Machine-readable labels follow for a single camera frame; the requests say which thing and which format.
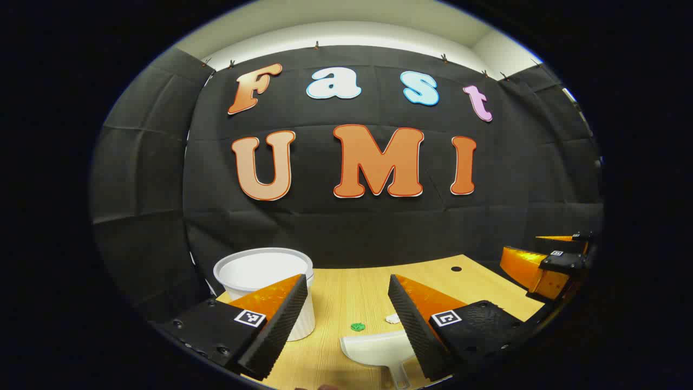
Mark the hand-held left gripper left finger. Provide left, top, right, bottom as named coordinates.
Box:
left=154, top=274, right=309, bottom=382

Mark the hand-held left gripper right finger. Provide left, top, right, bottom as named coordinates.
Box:
left=388, top=274, right=544, bottom=382

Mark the light grey plastic dustpan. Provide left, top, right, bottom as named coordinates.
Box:
left=340, top=331, right=420, bottom=389

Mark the white ribbed garbage bin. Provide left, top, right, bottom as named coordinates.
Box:
left=213, top=248, right=316, bottom=342

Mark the wooden desktop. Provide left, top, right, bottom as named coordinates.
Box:
left=217, top=253, right=545, bottom=390

